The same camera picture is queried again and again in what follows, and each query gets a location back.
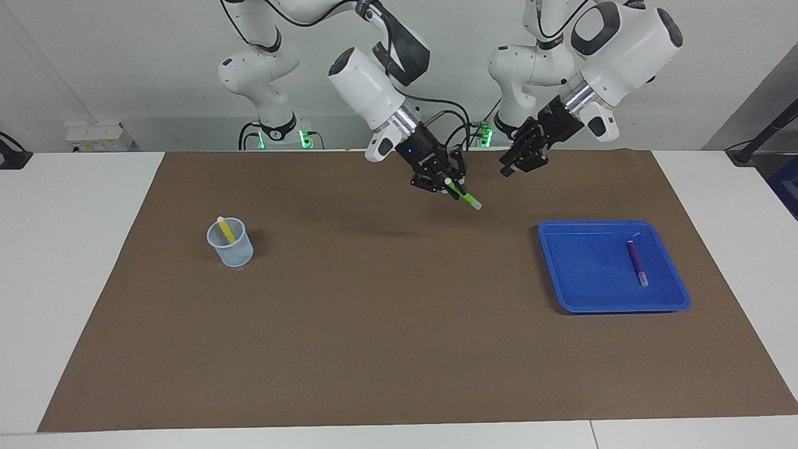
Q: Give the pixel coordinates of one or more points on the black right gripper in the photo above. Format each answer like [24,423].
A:
[427,156]

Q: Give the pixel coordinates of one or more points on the yellow pen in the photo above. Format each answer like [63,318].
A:
[226,232]

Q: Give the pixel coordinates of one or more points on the blue box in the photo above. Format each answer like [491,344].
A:
[787,187]

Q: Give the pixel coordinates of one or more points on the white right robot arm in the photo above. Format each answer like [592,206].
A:
[368,87]

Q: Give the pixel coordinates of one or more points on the brown table mat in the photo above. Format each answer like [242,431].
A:
[399,312]

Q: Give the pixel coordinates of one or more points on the purple pen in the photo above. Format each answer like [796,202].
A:
[637,262]

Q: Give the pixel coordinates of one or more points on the black stand pole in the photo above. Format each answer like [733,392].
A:
[764,137]

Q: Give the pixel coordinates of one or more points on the translucent plastic cup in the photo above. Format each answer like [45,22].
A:
[234,252]

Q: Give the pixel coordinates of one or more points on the blue plastic tray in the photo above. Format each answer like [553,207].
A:
[592,274]

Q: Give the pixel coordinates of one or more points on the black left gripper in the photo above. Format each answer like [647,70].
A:
[555,125]

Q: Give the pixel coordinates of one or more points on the black clamp mount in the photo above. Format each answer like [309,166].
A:
[12,156]

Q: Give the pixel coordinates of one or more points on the green pen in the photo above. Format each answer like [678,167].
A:
[467,198]

